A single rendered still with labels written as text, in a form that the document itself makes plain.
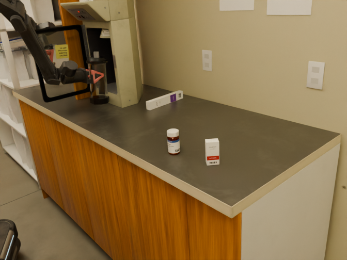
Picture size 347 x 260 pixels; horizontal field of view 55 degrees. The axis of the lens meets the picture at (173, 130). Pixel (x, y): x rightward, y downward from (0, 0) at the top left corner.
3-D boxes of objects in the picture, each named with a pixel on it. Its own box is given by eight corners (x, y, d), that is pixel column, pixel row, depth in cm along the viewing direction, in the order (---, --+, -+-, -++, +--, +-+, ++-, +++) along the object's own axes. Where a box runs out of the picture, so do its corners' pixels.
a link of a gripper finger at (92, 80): (97, 67, 174) (81, 69, 168) (105, 68, 170) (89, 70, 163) (98, 80, 177) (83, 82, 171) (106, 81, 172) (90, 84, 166)
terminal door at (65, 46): (92, 91, 206) (81, 23, 191) (44, 103, 188) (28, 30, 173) (91, 91, 207) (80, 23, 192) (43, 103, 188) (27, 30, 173)
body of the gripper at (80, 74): (79, 68, 173) (66, 69, 168) (89, 70, 166) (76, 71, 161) (80, 80, 175) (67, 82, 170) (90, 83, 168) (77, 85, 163)
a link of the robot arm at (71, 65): (46, 69, 162) (47, 83, 158) (51, 53, 154) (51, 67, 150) (71, 74, 169) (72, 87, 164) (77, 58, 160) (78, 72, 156)
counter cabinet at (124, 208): (111, 168, 319) (97, 76, 284) (318, 299, 172) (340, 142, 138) (43, 197, 279) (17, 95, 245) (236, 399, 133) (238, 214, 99)
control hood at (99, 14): (81, 20, 192) (78, 1, 188) (111, 20, 169) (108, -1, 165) (63, 22, 185) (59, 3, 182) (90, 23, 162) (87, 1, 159)
